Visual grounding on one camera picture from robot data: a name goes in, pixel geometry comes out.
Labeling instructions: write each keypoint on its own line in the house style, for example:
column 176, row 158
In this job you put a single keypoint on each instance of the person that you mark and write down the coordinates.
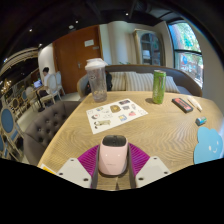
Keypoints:
column 46, row 80

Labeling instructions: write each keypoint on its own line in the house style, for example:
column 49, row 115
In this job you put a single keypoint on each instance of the pink computer mouse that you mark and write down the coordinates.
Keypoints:
column 113, row 158

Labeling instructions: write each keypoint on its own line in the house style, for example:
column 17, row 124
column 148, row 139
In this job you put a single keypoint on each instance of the grey tufted armchair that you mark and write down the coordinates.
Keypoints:
column 43, row 128

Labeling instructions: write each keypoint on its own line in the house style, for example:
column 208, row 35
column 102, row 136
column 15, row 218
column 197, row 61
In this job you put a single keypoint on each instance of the white wrapped packet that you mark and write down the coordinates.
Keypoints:
column 195, row 104

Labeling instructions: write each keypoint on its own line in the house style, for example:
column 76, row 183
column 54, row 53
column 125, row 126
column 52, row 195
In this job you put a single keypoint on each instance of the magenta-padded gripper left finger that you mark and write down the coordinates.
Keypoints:
column 74, row 171

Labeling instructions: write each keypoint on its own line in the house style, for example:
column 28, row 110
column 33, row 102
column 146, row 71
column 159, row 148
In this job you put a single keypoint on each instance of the group of blue-backed chairs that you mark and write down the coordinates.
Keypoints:
column 8, row 123

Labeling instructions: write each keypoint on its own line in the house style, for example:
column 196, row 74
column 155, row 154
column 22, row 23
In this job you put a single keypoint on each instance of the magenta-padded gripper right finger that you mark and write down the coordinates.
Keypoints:
column 153, row 170

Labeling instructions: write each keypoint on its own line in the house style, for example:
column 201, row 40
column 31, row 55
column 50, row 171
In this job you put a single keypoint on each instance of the white door sign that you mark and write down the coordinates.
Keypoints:
column 89, row 43

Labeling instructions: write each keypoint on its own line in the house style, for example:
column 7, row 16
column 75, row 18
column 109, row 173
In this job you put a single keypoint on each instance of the open laptop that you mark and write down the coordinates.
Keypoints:
column 37, row 83

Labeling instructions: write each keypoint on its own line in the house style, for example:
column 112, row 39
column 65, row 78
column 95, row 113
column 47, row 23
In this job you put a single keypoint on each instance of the black and red box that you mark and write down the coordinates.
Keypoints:
column 182, row 104

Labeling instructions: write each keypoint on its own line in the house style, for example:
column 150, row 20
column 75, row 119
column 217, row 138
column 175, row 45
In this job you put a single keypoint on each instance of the clear shaker bottle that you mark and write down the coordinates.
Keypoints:
column 96, row 81

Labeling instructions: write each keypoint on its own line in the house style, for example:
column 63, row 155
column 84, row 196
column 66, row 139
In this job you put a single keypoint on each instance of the blue cloud-shaped mouse pad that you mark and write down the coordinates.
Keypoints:
column 208, row 146

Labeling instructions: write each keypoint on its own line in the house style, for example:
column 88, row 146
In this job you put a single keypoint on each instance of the curved brown sofa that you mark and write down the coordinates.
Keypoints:
column 181, row 78

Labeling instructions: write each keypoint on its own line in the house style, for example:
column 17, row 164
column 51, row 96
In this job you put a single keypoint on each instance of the white chair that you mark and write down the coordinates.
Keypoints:
column 53, row 88

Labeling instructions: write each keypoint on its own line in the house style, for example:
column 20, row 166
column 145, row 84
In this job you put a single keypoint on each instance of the striped cushion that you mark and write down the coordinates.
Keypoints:
column 118, row 81
column 171, row 84
column 139, row 81

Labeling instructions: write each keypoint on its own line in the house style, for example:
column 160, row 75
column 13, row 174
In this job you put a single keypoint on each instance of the small blue-green pack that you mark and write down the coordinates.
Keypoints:
column 201, row 120

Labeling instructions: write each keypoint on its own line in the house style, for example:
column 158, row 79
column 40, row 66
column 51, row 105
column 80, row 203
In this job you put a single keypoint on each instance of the arched glass-door cabinet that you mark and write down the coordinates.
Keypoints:
column 149, row 48

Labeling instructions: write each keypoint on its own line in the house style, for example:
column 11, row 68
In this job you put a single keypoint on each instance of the brown wooden door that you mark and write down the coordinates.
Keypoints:
column 68, row 60

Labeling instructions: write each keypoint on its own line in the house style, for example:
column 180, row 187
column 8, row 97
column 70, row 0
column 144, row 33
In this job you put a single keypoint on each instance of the dark-framed window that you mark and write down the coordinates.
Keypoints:
column 188, row 53

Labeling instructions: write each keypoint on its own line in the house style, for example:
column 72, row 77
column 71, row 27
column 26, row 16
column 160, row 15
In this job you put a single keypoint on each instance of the white sticker sheet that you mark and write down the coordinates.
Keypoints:
column 115, row 115

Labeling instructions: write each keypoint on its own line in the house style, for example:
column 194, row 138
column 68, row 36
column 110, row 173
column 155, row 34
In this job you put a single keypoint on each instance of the green drink can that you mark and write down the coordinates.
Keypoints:
column 159, row 87

